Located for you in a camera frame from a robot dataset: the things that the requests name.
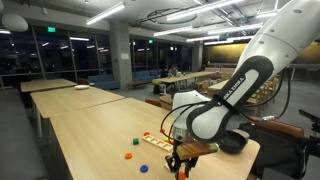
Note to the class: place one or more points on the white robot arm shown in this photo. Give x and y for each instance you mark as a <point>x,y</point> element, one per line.
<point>276,36</point>

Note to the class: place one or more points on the seated person light clothes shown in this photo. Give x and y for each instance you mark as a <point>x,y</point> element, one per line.
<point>174,71</point>

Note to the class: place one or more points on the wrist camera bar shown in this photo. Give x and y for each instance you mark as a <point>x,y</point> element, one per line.
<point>195,150</point>

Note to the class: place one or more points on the black camera on stand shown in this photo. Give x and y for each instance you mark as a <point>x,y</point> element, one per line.
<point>311,133</point>

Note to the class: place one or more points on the white globe pendant lamp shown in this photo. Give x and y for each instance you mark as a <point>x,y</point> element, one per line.
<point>15,22</point>

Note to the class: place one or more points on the black bowl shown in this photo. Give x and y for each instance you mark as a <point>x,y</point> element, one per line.
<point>233,143</point>

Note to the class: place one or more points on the green exit sign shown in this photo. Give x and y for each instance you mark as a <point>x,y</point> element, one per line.
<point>51,29</point>

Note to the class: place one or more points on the light wooden table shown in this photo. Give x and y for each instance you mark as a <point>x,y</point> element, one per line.
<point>46,85</point>
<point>73,100</point>
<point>216,87</point>

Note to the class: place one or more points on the wooden slotted tray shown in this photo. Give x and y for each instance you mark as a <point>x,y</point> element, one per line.
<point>156,142</point>

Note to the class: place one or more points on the brown topped black chair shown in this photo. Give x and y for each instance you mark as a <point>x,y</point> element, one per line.
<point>276,150</point>

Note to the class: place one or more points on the long wooden table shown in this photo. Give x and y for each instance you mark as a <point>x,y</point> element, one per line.
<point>186,76</point>

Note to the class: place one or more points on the blue sofa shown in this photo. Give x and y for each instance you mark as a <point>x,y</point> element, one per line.
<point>145,76</point>
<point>103,81</point>

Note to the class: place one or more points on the small green sign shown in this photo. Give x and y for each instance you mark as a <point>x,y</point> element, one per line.
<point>150,41</point>

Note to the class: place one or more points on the white flat object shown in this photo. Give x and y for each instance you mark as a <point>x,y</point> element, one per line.
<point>82,87</point>

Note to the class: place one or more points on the low wooden bench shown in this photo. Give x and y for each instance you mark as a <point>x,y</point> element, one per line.
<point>136,84</point>

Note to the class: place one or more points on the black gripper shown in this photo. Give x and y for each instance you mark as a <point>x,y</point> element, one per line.
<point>182,161</point>

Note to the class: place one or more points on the fluorescent ceiling light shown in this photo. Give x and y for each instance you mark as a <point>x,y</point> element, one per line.
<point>235,29</point>
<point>173,31</point>
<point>106,13</point>
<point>202,38</point>
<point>203,8</point>
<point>266,14</point>

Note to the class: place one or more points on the seated person dark clothes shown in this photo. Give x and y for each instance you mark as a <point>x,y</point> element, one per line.
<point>164,72</point>

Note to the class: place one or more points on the concrete column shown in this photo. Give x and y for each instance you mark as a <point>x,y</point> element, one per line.
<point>120,53</point>

